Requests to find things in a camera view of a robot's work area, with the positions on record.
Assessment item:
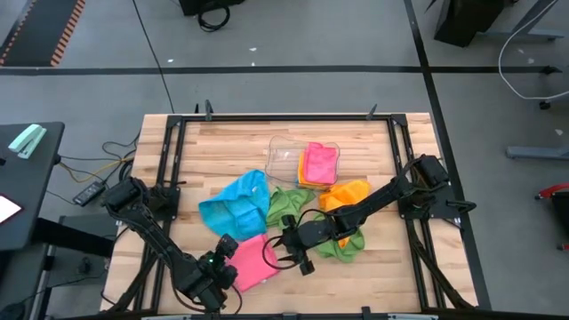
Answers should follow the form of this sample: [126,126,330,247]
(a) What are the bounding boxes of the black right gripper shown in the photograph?
[271,214,335,276]

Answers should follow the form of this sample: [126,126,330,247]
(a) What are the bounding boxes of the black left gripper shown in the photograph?
[195,234,241,312]

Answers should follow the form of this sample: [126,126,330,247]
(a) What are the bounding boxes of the orange microfiber towel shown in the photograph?
[317,179,373,249]
[296,150,331,191]

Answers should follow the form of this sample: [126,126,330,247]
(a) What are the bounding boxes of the green microfiber towel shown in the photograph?
[265,186,317,230]
[313,212,366,263]

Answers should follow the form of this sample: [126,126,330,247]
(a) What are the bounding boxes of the blue microfiber towel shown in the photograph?
[198,168,271,243]

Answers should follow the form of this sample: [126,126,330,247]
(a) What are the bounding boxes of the clear plastic bin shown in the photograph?
[265,134,342,191]

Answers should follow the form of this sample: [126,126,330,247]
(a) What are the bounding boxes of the black desk base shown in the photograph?
[33,212,117,259]

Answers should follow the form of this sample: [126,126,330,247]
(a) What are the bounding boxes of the black power adapter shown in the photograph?
[72,180,108,208]

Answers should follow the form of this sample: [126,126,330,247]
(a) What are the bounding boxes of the black side desk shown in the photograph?
[0,122,66,252]

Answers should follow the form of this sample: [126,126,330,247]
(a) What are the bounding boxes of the mint green stapler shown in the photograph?
[7,123,48,160]

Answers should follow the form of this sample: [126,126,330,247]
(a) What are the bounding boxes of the black equipment box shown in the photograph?
[178,0,246,17]

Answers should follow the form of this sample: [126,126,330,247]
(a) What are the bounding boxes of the grey desk foot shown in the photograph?
[505,144,569,161]

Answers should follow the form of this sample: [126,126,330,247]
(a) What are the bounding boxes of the red chair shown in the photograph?
[535,180,569,252]

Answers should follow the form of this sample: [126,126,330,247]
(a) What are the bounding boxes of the black cabinet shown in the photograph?
[433,0,519,48]

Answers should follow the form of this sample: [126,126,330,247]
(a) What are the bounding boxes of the black mat orange striped edge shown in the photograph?
[0,0,86,68]

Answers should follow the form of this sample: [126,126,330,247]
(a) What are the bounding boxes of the grey desk leg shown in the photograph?
[482,0,566,42]

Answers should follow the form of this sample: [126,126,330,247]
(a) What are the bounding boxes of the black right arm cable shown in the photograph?
[261,208,321,271]

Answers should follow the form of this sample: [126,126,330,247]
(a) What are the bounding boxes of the yellow floor cable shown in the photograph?
[57,155,135,184]

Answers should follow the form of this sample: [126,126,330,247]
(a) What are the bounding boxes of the black looped floor cable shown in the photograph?
[100,132,140,162]

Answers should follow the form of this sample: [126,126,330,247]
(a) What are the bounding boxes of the coiled black cable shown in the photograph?
[196,3,232,33]

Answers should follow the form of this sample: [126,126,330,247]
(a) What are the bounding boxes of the white floor cable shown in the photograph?
[497,0,569,101]

